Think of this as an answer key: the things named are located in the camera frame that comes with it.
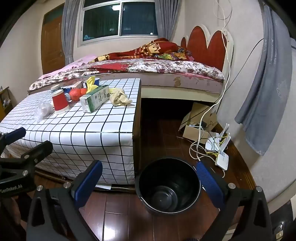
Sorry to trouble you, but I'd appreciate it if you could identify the pink bed sheet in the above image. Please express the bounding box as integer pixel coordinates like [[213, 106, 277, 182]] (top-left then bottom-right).
[[37, 54, 97, 80]]

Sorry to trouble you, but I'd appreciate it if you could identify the yellow cable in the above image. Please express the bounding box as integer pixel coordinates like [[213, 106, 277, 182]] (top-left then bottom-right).
[[206, 134, 228, 156]]

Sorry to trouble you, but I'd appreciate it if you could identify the crumpled blue wrapper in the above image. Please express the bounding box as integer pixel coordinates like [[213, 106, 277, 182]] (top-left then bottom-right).
[[61, 87, 73, 101]]

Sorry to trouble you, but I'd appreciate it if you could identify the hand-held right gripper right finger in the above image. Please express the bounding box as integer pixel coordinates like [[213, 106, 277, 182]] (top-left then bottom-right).
[[196, 161, 273, 241]]

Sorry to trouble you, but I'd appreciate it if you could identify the grey hanging curtain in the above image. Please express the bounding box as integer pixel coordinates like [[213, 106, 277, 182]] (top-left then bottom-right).
[[235, 2, 296, 156]]

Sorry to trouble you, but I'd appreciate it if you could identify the cardboard box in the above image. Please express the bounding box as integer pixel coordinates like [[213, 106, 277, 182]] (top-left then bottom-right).
[[180, 102, 219, 144]]

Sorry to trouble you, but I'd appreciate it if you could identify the green and white carton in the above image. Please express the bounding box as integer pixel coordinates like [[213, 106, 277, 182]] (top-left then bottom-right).
[[79, 85, 110, 113]]

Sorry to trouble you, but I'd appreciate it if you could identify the thick white cable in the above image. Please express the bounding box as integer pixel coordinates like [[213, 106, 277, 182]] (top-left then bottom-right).
[[189, 27, 233, 178]]

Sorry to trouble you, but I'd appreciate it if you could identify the orange plastic bag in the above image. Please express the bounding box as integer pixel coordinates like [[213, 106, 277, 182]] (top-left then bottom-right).
[[69, 88, 88, 102]]

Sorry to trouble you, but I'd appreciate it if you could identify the window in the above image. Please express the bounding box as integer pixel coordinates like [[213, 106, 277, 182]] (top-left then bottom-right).
[[77, 0, 162, 47]]

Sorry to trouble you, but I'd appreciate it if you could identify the blue paper cup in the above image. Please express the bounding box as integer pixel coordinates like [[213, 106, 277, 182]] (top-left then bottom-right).
[[84, 77, 100, 87]]

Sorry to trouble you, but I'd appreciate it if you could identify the red and white headboard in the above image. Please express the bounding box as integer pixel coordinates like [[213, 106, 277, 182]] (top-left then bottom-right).
[[180, 23, 234, 80]]

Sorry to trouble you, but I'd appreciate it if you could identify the wooden side cabinet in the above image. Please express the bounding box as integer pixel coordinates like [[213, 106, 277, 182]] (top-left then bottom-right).
[[0, 86, 15, 121]]

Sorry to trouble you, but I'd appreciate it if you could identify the grey window curtain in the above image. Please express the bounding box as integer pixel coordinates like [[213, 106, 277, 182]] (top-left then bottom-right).
[[155, 0, 182, 43], [61, 0, 80, 65]]

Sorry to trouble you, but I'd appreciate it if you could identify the thin black cable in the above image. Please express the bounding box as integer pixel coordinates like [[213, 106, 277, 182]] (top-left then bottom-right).
[[183, 38, 264, 123]]

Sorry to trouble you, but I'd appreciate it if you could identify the red patterned blanket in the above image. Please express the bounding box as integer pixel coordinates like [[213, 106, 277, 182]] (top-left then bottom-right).
[[89, 38, 193, 63]]

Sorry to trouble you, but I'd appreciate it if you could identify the white router with antennas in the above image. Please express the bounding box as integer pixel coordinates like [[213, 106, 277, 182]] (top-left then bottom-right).
[[205, 124, 232, 153]]

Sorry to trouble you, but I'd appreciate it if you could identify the black plastic bin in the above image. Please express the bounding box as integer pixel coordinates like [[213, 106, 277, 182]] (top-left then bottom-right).
[[135, 158, 201, 215]]

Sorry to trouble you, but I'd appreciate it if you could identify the brown wooden door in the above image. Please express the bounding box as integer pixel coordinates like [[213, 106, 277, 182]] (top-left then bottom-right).
[[40, 3, 66, 75]]

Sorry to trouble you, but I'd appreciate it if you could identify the white modem box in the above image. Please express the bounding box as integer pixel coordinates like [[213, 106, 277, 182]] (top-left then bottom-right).
[[215, 151, 229, 171]]

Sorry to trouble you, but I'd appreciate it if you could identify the white checked tablecloth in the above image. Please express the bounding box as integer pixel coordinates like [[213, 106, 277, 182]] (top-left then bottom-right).
[[0, 78, 142, 186]]

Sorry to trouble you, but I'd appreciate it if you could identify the clear plastic bag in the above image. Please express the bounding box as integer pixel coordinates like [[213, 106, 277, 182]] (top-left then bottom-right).
[[33, 101, 54, 123]]

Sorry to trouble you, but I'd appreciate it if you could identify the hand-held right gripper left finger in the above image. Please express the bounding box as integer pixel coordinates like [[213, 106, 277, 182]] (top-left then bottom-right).
[[26, 160, 103, 241]]

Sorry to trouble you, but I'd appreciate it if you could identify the red paper cup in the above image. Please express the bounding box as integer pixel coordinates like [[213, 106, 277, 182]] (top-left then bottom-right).
[[51, 89, 70, 114]]

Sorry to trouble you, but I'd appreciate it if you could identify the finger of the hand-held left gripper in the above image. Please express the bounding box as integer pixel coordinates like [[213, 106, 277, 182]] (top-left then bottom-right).
[[0, 127, 26, 158], [9, 141, 53, 173]]

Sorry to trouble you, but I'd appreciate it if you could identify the beige tissue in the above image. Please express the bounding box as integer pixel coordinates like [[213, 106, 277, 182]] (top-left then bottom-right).
[[109, 88, 133, 107]]

